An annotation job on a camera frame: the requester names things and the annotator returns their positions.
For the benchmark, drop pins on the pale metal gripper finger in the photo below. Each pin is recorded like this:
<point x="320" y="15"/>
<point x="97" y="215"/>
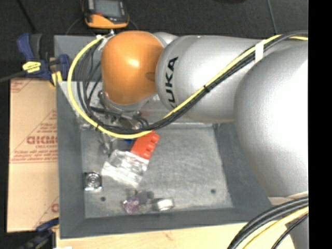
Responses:
<point x="109" y="144"/>
<point x="103" y="143"/>

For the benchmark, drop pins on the small blue thing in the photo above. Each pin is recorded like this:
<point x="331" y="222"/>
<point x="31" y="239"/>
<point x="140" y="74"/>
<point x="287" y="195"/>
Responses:
<point x="128" y="143"/>

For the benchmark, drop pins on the clear plastic box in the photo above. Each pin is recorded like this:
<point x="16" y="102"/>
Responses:
<point x="124" y="168"/>

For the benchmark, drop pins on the orange-red toy brick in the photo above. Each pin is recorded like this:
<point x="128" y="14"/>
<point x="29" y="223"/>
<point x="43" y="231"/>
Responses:
<point x="145" y="145"/>

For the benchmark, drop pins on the dark grey small toy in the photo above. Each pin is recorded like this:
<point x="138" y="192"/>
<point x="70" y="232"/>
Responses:
<point x="142" y="195"/>

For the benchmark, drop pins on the purple patterned small thing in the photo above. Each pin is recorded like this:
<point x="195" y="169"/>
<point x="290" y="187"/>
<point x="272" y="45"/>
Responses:
<point x="131" y="205"/>

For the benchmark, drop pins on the brown cardboard board, red print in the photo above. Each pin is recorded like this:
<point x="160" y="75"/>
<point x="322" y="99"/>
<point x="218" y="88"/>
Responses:
<point x="31" y="128"/>

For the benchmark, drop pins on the grey metal bin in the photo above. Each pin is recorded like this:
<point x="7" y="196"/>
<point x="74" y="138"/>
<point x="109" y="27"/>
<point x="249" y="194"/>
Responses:
<point x="186" y="165"/>

